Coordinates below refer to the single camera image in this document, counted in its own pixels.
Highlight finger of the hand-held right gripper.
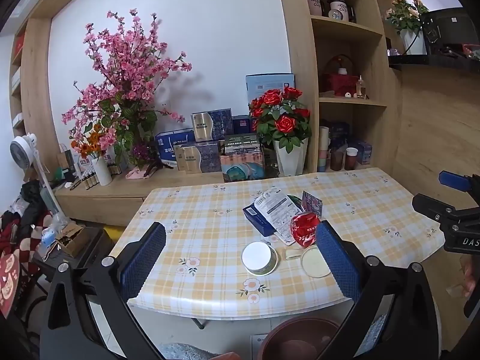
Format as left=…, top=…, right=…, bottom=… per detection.
left=439, top=170, right=480, bottom=196
left=411, top=193, right=457, bottom=227

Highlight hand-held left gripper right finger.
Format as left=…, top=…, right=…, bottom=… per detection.
left=315, top=220, right=439, bottom=360

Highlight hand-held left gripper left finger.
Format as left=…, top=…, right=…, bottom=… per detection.
left=39, top=221, right=167, bottom=360

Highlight red packet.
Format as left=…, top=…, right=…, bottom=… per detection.
left=290, top=212, right=322, bottom=250

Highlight white blister pack card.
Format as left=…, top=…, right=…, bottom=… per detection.
left=254, top=190, right=306, bottom=243

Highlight brown plastic bin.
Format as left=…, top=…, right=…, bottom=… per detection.
left=257, top=317, right=342, bottom=360

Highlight navy blue small box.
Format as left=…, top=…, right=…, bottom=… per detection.
left=242, top=203, right=278, bottom=238

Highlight person's right hand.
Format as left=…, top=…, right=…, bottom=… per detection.
left=462, top=259, right=480, bottom=299

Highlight clear round plastic lid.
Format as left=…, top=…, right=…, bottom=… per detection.
left=300, top=246, right=332, bottom=279

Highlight purple snack packet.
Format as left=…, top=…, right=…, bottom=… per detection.
left=301, top=190, right=324, bottom=216

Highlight open cardboard box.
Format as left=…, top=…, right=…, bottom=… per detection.
left=56, top=222, right=89, bottom=256

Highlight small blue carton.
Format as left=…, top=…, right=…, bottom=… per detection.
left=356, top=140, right=373, bottom=165

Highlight black mini tripod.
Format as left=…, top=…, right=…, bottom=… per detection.
left=144, top=157, right=174, bottom=176

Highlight row of small amber bottles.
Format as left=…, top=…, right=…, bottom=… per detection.
left=80, top=163, right=122, bottom=191

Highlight white ribbed vase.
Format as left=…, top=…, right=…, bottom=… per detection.
left=92, top=156, right=113, bottom=186

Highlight wooden shelving unit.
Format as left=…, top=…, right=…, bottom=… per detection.
left=275, top=0, right=403, bottom=175

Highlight grey rug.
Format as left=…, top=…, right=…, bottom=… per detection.
left=159, top=341, right=226, bottom=360

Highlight purple artificial flowers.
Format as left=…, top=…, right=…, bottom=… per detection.
left=129, top=142, right=158, bottom=166

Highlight white angular vase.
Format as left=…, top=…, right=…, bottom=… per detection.
left=273, top=137, right=309, bottom=177

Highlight stack of pastel paper cups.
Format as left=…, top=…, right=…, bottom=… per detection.
left=318, top=126, right=331, bottom=172

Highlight navy and gold gift box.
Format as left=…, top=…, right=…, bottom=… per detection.
left=176, top=142, right=222, bottom=173
left=191, top=109, right=233, bottom=143

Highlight blue and white carton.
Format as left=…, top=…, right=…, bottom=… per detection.
left=155, top=129, right=196, bottom=162

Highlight dark blue printed box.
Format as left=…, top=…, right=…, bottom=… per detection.
left=330, top=122, right=351, bottom=148

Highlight black counter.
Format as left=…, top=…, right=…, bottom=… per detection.
left=388, top=54, right=480, bottom=71

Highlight orange artificial flowers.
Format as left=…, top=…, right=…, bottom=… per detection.
left=70, top=124, right=109, bottom=160

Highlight pile of dark clothes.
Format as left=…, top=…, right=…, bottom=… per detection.
left=19, top=180, right=47, bottom=214

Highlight red checked blanket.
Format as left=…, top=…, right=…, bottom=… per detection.
left=0, top=210, right=51, bottom=316

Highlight bowl set gift box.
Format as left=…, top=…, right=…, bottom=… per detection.
left=220, top=134, right=265, bottom=182

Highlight white flower pot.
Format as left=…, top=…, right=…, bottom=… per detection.
left=400, top=30, right=426, bottom=55

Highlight red basket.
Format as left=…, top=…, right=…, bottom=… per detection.
left=323, top=55, right=359, bottom=96

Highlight black appliance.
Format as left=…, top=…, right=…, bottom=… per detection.
left=420, top=7, right=480, bottom=55

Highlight red rose bouquet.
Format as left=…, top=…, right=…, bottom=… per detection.
left=248, top=87, right=312, bottom=154

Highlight white desk fan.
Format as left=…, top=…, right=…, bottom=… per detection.
left=9, top=133, right=50, bottom=185

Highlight small dark blue box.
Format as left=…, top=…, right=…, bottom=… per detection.
left=232, top=115, right=253, bottom=135

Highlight peach rose plant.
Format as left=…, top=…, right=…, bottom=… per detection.
left=385, top=0, right=429, bottom=34

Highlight light blue flat box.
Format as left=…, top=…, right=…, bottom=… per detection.
left=245, top=73, right=296, bottom=104

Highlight pink cherry blossom arrangement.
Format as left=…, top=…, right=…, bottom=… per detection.
left=62, top=7, right=194, bottom=169

